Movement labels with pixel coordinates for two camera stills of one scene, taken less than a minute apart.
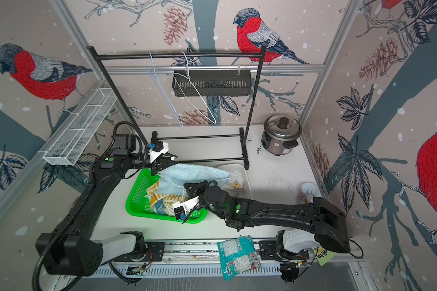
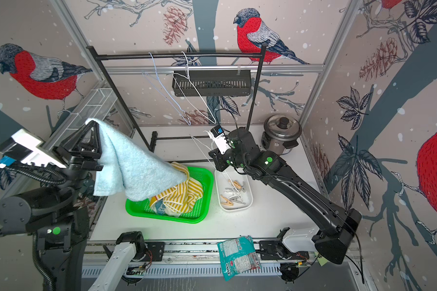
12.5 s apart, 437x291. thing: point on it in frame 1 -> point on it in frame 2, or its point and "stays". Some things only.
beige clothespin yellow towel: [235, 185] stays
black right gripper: [198, 188] -> [220, 158]
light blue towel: [171, 180] -> [140, 177]
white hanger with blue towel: [184, 188] -> [210, 150]
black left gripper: [162, 164] -> [90, 153]
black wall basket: [213, 83] stays
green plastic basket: [138, 203] stays
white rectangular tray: [238, 185] stays
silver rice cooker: [280, 134] stays
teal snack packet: [238, 255] stays
